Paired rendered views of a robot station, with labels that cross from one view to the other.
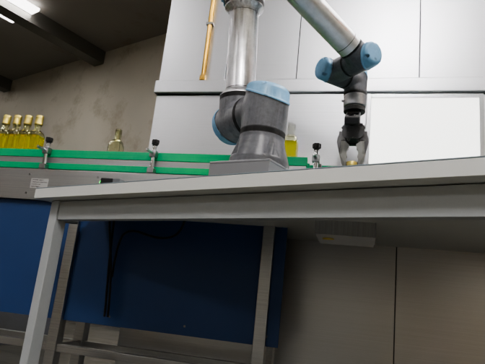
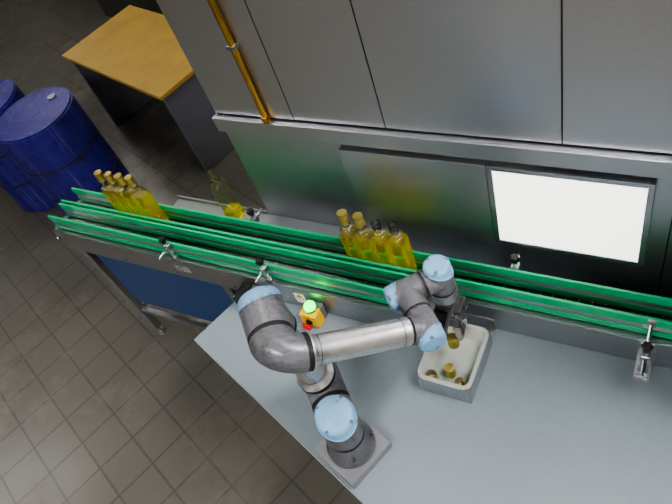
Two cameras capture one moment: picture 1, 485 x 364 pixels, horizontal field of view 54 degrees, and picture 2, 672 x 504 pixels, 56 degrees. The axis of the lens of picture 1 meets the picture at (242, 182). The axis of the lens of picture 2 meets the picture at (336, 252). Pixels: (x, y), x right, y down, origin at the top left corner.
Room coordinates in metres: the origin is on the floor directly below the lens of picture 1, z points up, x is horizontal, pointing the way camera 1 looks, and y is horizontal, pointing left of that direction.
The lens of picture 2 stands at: (0.47, -0.62, 2.58)
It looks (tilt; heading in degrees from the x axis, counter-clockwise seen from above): 48 degrees down; 29
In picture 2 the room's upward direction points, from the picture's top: 24 degrees counter-clockwise
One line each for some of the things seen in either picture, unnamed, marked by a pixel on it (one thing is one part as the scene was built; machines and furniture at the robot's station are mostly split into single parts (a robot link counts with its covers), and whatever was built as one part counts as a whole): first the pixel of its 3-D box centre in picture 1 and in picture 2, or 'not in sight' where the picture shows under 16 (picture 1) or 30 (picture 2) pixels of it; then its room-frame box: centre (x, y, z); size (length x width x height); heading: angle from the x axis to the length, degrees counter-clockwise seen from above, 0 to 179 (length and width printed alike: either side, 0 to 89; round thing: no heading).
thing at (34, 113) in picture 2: not in sight; (42, 152); (3.13, 2.57, 0.40); 1.08 x 0.66 x 0.80; 58
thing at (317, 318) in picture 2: not in sight; (313, 314); (1.61, 0.19, 0.79); 0.07 x 0.07 x 0.07; 75
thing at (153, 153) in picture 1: (150, 154); (262, 276); (1.67, 0.35, 0.94); 0.07 x 0.04 x 0.13; 165
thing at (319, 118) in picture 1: (360, 134); (485, 202); (1.78, -0.45, 1.15); 0.90 x 0.03 x 0.34; 75
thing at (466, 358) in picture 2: not in sight; (454, 358); (1.44, -0.33, 0.80); 0.22 x 0.17 x 0.09; 165
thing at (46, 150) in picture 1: (42, 152); (165, 253); (1.79, 0.79, 0.94); 0.07 x 0.04 x 0.13; 165
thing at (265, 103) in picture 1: (264, 109); (337, 420); (1.15, -0.04, 0.95); 0.13 x 0.12 x 0.14; 30
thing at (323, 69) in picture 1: (336, 71); (408, 296); (1.40, -0.27, 1.21); 0.11 x 0.11 x 0.08; 30
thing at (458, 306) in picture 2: (354, 126); (449, 305); (1.47, -0.35, 1.06); 0.09 x 0.08 x 0.12; 163
